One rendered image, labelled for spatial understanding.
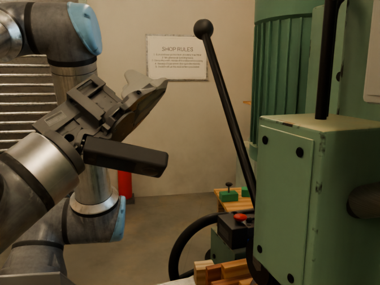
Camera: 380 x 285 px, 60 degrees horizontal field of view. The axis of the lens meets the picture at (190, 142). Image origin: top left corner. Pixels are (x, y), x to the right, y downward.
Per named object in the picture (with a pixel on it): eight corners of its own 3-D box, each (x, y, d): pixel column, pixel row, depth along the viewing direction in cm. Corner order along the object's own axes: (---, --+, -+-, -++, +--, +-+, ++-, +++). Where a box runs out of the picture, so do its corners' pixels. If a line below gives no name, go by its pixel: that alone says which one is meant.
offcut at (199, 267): (211, 276, 72) (212, 259, 71) (215, 286, 69) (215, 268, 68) (193, 278, 72) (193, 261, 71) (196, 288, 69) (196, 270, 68)
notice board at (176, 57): (207, 80, 349) (207, 35, 339) (207, 80, 347) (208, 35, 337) (146, 81, 337) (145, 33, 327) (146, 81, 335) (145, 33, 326)
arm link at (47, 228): (21, 254, 109) (31, 204, 118) (74, 251, 111) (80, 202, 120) (3, 241, 96) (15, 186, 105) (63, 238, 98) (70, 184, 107)
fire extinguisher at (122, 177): (134, 197, 360) (132, 143, 347) (134, 203, 341) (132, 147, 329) (117, 198, 356) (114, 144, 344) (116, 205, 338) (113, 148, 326)
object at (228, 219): (257, 220, 86) (258, 201, 85) (282, 240, 76) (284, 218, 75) (211, 228, 82) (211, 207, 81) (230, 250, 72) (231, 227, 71)
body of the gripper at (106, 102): (98, 69, 47) (26, 117, 41) (142, 106, 46) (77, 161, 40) (97, 100, 54) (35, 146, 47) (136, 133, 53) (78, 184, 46)
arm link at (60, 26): (80, 220, 119) (36, -4, 80) (129, 218, 121) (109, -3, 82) (71, 255, 106) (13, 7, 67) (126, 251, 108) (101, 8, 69)
